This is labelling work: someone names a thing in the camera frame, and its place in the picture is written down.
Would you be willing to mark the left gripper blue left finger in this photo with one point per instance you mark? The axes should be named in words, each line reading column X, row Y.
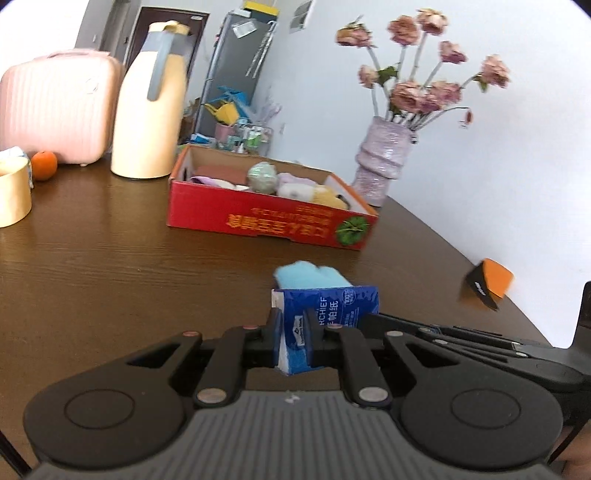
column 234, row 353

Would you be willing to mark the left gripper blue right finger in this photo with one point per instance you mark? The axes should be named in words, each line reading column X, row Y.
column 346, row 350

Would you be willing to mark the blue plush toy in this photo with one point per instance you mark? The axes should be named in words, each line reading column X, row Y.
column 305, row 275

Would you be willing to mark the yellow white plush toy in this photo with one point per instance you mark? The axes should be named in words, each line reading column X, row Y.
column 317, row 194

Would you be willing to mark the green bath puff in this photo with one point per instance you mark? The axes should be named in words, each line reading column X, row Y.
column 262, row 178

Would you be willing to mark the lavender fluffy towel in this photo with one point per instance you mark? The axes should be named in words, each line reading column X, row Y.
column 287, row 178

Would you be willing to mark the white round sponge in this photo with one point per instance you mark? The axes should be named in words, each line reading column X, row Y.
column 230, row 186

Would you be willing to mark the purple knitted cloth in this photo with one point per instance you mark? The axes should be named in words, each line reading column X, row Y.
column 203, row 180

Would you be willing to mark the orange black folded card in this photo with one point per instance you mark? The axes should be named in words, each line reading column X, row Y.
column 489, row 281

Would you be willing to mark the red cardboard box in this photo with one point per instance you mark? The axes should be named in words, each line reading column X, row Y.
column 196, row 206

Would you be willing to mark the purple ceramic vase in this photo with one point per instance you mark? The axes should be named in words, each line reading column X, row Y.
column 381, row 158

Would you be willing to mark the yellow thermos jug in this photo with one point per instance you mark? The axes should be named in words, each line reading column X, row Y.
column 150, row 108

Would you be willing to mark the dried pink roses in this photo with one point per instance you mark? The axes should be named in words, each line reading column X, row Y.
column 416, row 96

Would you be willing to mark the yellow ceramic mug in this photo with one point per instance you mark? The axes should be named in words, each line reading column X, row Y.
column 15, row 191

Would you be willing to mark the orange fruit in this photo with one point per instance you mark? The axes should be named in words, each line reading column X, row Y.
column 44, row 165

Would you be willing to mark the blue wet wipes pack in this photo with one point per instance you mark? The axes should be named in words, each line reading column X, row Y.
column 15, row 157

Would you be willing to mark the grey refrigerator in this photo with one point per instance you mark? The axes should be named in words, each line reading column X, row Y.
column 236, row 61

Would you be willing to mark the pink small suitcase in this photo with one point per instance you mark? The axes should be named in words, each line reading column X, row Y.
column 63, row 103

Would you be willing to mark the dark brown entrance door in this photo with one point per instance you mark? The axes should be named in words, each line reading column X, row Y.
column 165, row 18

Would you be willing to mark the wire storage rack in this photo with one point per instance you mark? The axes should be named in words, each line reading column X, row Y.
column 248, row 138

